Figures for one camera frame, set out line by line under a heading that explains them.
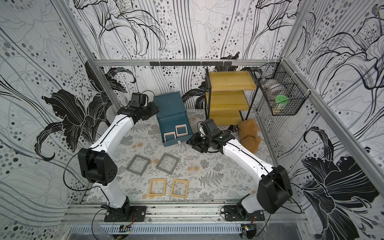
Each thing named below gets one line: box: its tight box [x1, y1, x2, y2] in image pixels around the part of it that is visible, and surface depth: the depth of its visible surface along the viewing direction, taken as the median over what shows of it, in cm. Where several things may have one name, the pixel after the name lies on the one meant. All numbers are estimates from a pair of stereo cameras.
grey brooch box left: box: [125, 154, 151, 176], surface depth 92 cm
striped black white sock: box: [225, 125, 239, 134], surface depth 106 cm
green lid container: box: [275, 95, 290, 110], surface depth 81 cm
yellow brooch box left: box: [148, 178, 167, 196], surface depth 83 cm
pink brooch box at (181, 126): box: [175, 124, 188, 137], surface depth 90 cm
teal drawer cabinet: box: [153, 91, 194, 144], surface depth 92 cm
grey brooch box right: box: [155, 152, 180, 175], surface depth 92 cm
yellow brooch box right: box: [171, 179, 189, 198], surface depth 83 cm
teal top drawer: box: [157, 111, 194, 147], surface depth 92 cm
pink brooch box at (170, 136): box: [163, 131, 176, 142], surface depth 89 cm
